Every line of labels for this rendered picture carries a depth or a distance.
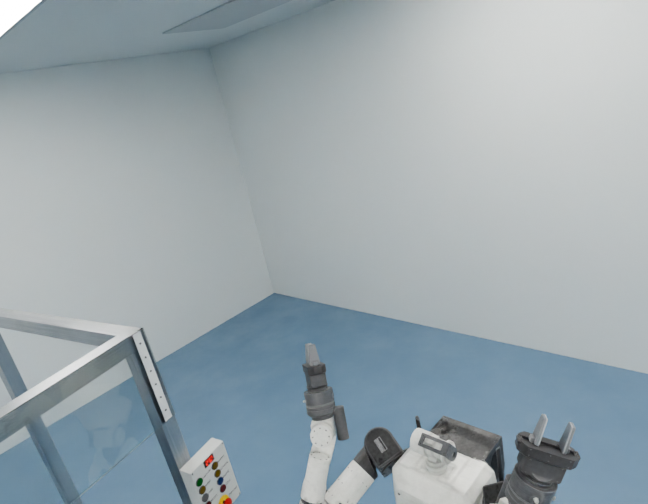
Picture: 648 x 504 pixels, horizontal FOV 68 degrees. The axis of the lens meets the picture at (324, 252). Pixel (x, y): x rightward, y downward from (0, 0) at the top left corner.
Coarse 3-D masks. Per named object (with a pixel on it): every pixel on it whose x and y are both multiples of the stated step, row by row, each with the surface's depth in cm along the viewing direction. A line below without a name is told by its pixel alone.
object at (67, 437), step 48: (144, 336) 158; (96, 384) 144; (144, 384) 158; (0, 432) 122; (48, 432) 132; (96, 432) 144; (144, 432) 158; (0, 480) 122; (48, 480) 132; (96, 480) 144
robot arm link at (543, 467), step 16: (528, 432) 103; (528, 448) 98; (544, 448) 98; (528, 464) 99; (544, 464) 98; (560, 464) 97; (576, 464) 98; (512, 480) 102; (528, 480) 100; (544, 480) 98; (560, 480) 98; (528, 496) 99; (544, 496) 98
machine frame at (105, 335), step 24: (0, 312) 204; (24, 312) 197; (0, 336) 222; (48, 336) 183; (72, 336) 172; (96, 336) 163; (120, 336) 155; (0, 360) 222; (24, 384) 231; (48, 384) 134; (0, 408) 127; (168, 432) 167; (168, 456) 170
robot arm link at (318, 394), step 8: (304, 368) 148; (312, 368) 141; (320, 368) 142; (312, 376) 143; (320, 376) 143; (312, 384) 142; (320, 384) 143; (304, 392) 147; (312, 392) 144; (320, 392) 142; (328, 392) 144; (304, 400) 145; (312, 400) 142; (320, 400) 142; (328, 400) 143
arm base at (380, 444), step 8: (368, 432) 153; (376, 432) 153; (384, 432) 152; (368, 440) 152; (376, 440) 151; (384, 440) 151; (392, 440) 150; (368, 448) 150; (376, 448) 150; (384, 448) 149; (392, 448) 149; (400, 448) 148; (376, 456) 148; (384, 456) 148; (392, 456) 147; (376, 464) 147; (384, 464) 147; (392, 464) 149; (384, 472) 150
